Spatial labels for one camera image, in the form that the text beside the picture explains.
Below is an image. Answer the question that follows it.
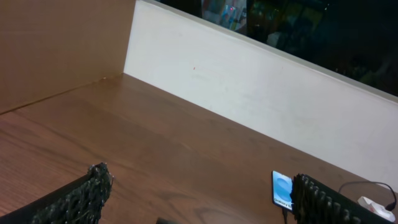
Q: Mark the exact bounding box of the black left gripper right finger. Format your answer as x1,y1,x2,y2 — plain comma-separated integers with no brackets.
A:
290,174,392,224

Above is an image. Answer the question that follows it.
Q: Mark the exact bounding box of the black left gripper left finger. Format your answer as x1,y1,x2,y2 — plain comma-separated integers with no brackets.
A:
1,162,113,224

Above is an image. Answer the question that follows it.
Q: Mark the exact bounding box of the blue Galaxy smartphone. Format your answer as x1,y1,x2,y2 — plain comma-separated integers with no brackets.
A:
271,170,293,212

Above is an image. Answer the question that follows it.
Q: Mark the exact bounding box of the black USB charging cable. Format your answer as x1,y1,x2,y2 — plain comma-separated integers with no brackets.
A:
281,180,398,224

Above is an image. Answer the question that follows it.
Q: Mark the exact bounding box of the white power strip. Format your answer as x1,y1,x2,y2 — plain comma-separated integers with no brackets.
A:
358,196,396,222

